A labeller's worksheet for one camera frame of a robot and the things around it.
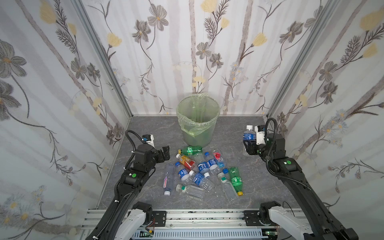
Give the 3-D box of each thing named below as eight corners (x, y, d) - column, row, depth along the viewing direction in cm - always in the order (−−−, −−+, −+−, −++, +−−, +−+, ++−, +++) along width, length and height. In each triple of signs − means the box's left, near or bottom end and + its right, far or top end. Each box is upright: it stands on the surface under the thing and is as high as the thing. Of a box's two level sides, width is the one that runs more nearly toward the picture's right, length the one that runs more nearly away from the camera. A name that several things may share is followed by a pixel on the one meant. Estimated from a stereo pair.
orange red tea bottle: (174, 160, 95) (173, 157, 92) (179, 154, 97) (178, 151, 95) (191, 171, 90) (191, 168, 87) (195, 164, 93) (195, 162, 90)
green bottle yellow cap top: (179, 158, 97) (178, 155, 93) (178, 151, 101) (177, 147, 97) (202, 154, 99) (203, 151, 95) (200, 147, 103) (201, 143, 99)
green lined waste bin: (178, 153, 101) (174, 125, 78) (181, 122, 119) (178, 93, 96) (215, 153, 101) (222, 126, 78) (212, 122, 119) (217, 93, 97)
